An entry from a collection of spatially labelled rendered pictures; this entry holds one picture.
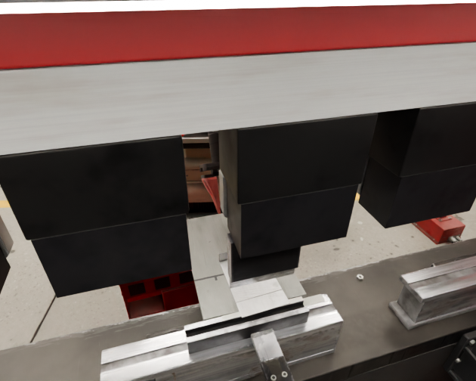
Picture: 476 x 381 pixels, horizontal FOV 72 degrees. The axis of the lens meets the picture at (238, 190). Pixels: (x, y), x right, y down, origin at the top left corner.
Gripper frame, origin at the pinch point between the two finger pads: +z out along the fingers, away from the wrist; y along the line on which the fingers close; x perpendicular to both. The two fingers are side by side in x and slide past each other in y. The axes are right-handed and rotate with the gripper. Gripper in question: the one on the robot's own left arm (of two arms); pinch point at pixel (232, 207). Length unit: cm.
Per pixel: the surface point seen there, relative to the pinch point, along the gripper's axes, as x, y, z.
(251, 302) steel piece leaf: -11.7, -1.5, 14.9
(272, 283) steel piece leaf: -9.4, 3.3, 13.5
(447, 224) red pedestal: 107, 163, 44
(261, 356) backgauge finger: -19.8, -2.9, 19.5
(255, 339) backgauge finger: -17.5, -2.9, 18.0
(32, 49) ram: -38.3, -20.8, -16.9
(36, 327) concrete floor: 116, -81, 57
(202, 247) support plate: 1.7, -6.7, 7.3
